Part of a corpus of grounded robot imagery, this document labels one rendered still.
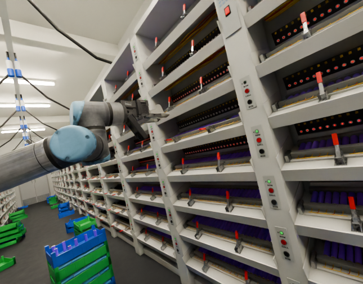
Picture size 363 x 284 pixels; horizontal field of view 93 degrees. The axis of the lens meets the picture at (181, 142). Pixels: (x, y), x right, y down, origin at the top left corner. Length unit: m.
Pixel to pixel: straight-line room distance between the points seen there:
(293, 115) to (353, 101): 0.14
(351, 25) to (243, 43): 0.29
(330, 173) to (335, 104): 0.20
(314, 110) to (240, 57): 0.32
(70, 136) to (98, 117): 0.18
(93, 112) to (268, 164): 0.64
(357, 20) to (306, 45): 0.11
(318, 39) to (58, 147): 0.75
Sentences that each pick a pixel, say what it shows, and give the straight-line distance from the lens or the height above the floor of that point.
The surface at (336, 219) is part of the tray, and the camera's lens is 0.78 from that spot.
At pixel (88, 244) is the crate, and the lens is 1.40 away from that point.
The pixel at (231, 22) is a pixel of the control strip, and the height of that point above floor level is 1.32.
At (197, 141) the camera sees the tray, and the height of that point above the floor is 0.91.
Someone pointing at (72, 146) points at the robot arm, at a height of 0.95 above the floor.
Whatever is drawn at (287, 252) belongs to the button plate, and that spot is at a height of 0.44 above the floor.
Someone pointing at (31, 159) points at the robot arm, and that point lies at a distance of 0.54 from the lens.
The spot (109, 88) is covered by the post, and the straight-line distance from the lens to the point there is 1.94.
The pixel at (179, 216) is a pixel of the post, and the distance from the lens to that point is 1.25.
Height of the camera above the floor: 0.89
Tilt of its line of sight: 2 degrees up
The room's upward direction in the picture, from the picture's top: 13 degrees counter-clockwise
